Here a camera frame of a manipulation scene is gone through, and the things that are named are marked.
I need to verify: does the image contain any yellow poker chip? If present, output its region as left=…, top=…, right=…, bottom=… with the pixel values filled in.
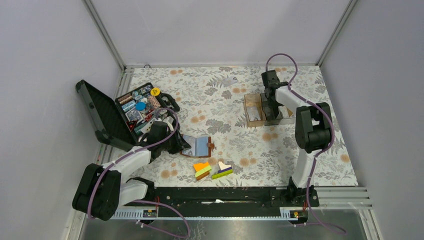
left=150, top=87, right=161, bottom=97

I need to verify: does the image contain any blue poker chip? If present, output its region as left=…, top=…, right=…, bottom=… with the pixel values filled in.
left=135, top=101, right=146, bottom=111

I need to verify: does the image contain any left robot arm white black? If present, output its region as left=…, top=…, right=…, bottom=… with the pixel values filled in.
left=71, top=121, right=179, bottom=221

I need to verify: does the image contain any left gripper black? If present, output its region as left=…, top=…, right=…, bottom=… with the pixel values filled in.
left=159, top=128, right=191, bottom=154

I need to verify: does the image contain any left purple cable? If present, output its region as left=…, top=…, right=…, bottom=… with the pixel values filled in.
left=86, top=107, right=191, bottom=240

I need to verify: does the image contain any white purple green card stack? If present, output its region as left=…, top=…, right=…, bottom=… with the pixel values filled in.
left=211, top=161, right=233, bottom=180

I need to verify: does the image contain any purple cable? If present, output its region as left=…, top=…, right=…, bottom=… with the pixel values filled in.
left=86, top=107, right=191, bottom=240
left=265, top=53, right=348, bottom=237

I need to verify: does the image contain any silver card on mat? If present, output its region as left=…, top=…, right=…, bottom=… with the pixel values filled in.
left=221, top=77, right=238, bottom=87

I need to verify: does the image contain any silver VIP credit card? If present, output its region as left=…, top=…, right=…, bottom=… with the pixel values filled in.
left=181, top=148, right=197, bottom=158

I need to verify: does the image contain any orange green brown card stack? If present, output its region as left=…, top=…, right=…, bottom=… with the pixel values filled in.
left=193, top=162, right=212, bottom=181

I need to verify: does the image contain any brown leather card holder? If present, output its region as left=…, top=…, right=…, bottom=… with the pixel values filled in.
left=180, top=135, right=216, bottom=159

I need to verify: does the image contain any black poker chip case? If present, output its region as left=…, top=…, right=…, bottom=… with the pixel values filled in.
left=75, top=79, right=180, bottom=151

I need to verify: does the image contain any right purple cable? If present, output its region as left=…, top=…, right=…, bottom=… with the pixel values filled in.
left=265, top=53, right=348, bottom=237

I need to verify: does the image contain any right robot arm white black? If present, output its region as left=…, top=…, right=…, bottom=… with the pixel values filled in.
left=260, top=70, right=334, bottom=206

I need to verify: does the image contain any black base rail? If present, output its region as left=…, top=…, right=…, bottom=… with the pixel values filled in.
left=124, top=186, right=321, bottom=219

